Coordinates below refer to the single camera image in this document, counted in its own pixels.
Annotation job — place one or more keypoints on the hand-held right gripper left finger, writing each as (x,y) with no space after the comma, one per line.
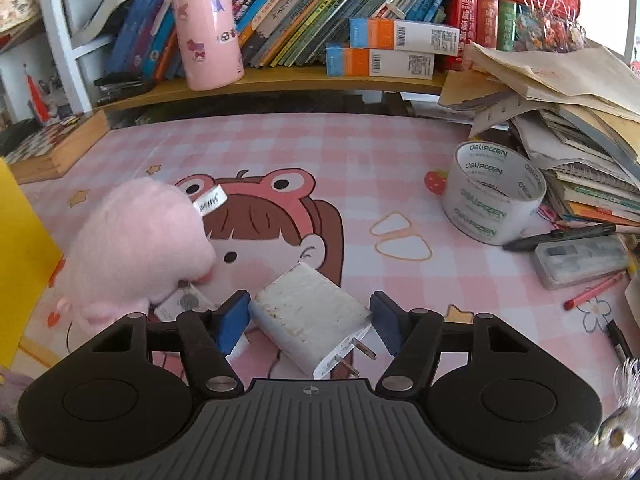
(232,322)

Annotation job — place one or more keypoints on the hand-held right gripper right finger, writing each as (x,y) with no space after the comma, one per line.
(387,322)

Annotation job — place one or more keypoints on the white plug charger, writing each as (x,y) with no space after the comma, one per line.
(305,315)

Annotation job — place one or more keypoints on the pink plush toy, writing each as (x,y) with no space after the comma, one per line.
(135,245)

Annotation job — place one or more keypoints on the yellow cardboard box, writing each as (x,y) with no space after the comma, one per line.
(20,260)

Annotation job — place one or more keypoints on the desktop with pink checked cloth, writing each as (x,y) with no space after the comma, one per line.
(350,160)

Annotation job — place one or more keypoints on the small white card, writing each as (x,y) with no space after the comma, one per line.
(187,302)

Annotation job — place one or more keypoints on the clear tape roll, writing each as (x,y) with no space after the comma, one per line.
(475,210)

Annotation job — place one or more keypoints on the black pen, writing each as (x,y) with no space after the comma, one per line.
(560,237)

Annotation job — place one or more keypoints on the translucent pencil case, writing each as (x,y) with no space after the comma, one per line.
(580,262)

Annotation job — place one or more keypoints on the red crayon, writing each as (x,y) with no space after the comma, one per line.
(595,291)

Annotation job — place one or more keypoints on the fluffy pompom charm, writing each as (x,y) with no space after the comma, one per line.
(575,447)

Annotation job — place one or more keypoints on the black marker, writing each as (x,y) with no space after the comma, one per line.
(620,340)

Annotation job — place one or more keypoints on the purple fuzzy garment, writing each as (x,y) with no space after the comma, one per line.
(12,420)

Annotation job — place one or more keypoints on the chessboard box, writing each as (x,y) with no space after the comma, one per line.
(55,147)

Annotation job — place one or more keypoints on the black flat notebook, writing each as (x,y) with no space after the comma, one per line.
(125,87)

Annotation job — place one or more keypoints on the pile of papers and notebooks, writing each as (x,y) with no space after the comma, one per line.
(575,125)

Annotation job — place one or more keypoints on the pink cartoon can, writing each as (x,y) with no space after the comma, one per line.
(207,35)

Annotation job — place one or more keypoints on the red tassel ornament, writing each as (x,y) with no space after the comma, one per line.
(37,95)

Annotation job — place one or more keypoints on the red hardcover book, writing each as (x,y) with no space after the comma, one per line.
(460,25)
(487,20)

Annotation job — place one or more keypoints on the row of colourful books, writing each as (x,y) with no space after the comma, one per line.
(300,10)

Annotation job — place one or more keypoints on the white bookshelf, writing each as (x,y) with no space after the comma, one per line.
(65,35)

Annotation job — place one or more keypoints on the thick white-paged book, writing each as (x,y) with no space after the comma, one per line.
(105,15)

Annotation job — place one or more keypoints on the bunch of colourful charms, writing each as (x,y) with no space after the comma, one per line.
(550,25)

